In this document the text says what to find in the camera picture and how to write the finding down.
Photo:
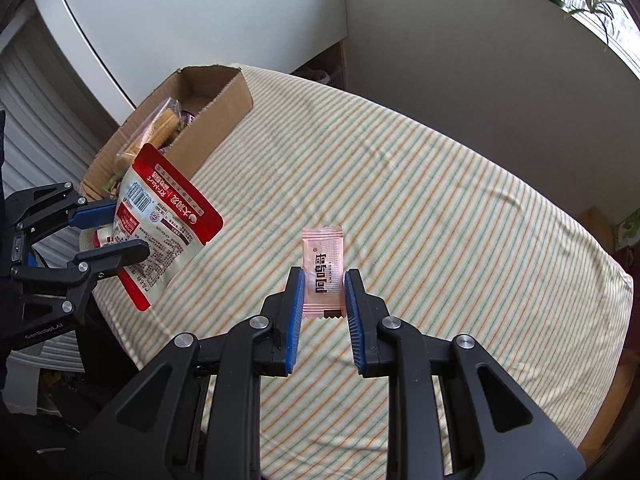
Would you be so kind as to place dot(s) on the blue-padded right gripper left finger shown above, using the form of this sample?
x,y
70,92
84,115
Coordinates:
x,y
264,345

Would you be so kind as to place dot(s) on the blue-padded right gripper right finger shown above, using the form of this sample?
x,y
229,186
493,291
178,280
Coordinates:
x,y
387,347

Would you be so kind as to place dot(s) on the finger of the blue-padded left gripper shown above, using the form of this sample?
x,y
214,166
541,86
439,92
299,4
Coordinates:
x,y
40,212
110,259

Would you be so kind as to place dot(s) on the green and white carton box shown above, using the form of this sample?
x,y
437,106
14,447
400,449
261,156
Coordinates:
x,y
627,233

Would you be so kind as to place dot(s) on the small pink sachet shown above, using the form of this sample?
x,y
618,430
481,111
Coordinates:
x,y
323,265

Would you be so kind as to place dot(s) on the cardboard box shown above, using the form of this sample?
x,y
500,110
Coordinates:
x,y
186,118

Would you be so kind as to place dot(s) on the packaged cranberry toast bread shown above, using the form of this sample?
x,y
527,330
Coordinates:
x,y
161,126

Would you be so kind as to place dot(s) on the striped tablecloth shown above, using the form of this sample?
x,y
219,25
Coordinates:
x,y
451,241

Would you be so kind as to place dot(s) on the red and white snack pouch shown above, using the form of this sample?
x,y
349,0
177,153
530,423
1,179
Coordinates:
x,y
159,205

